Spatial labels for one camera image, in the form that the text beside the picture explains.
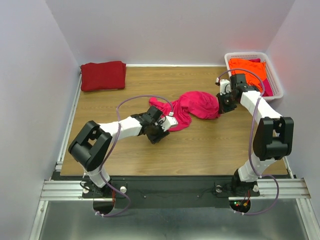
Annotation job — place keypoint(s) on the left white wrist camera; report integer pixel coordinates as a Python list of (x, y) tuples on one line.
[(168, 122)]

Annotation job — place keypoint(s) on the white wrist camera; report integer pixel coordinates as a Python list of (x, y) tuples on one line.
[(168, 122), (224, 86)]

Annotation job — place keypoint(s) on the aluminium rail frame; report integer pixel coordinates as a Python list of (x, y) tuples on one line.
[(283, 211)]

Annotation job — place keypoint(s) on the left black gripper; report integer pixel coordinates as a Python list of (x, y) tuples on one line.
[(158, 135)]

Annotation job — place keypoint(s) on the white plastic basket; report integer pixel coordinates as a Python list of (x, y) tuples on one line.
[(271, 76)]

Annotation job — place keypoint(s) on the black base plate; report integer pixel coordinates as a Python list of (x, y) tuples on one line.
[(167, 192)]

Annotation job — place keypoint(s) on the magenta t shirt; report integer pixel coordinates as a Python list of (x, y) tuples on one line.
[(201, 104)]

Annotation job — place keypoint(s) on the dark pink t shirt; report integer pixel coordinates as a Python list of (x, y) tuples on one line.
[(268, 90)]

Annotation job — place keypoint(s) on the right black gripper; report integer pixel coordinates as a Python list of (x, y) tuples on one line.
[(222, 104)]

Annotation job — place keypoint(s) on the folded dark red t shirt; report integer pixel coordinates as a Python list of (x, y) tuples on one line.
[(103, 76)]

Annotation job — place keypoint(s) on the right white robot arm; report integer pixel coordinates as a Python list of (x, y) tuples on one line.
[(271, 134)]

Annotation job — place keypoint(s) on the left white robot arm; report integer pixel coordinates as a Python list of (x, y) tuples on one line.
[(93, 143)]

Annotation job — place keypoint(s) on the orange t shirt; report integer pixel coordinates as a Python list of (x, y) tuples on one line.
[(258, 68)]

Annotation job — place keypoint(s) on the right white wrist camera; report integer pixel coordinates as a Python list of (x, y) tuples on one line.
[(224, 86)]

